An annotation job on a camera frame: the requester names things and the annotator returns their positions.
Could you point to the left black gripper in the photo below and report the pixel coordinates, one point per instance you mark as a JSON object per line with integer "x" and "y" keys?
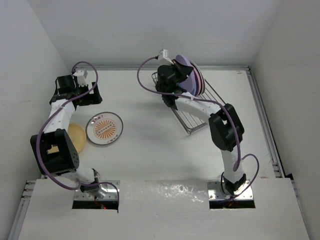
{"x": 93, "y": 98}

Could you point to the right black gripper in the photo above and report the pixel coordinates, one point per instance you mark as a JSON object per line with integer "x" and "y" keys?
{"x": 183, "y": 71}

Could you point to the purple plastic plate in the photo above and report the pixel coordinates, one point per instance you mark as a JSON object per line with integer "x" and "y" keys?
{"x": 183, "y": 60}

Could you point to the pink plastic plate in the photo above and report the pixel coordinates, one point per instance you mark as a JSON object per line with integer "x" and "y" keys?
{"x": 199, "y": 82}

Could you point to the blue plastic plate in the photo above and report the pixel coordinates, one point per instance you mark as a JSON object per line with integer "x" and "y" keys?
{"x": 190, "y": 88}

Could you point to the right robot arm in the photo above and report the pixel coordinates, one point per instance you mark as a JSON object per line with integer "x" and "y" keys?
{"x": 226, "y": 132}

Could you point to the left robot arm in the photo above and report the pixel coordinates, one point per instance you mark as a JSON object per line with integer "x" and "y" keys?
{"x": 55, "y": 153}

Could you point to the white plate orange sunburst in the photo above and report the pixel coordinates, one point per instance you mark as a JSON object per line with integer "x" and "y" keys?
{"x": 104, "y": 128}

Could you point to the yellow plastic plate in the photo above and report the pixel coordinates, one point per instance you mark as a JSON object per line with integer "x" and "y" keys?
{"x": 78, "y": 136}

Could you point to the white front cover board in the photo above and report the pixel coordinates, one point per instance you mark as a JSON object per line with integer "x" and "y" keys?
{"x": 165, "y": 210}

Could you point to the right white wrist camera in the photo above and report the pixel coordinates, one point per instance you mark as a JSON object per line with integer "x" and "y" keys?
{"x": 163, "y": 58}

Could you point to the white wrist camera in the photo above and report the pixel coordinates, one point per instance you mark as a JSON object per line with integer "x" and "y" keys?
{"x": 80, "y": 77}
{"x": 163, "y": 58}

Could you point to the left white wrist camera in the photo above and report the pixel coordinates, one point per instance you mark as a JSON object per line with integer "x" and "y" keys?
{"x": 80, "y": 77}

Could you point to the metal wire dish rack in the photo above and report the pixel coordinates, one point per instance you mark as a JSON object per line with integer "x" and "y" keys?
{"x": 191, "y": 112}

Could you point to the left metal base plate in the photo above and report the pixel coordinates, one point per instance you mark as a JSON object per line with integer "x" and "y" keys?
{"x": 103, "y": 192}

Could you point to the metal base plate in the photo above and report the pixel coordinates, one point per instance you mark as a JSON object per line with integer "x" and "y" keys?
{"x": 217, "y": 191}
{"x": 103, "y": 192}

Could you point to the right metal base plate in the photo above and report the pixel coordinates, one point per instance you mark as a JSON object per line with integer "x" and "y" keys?
{"x": 217, "y": 191}

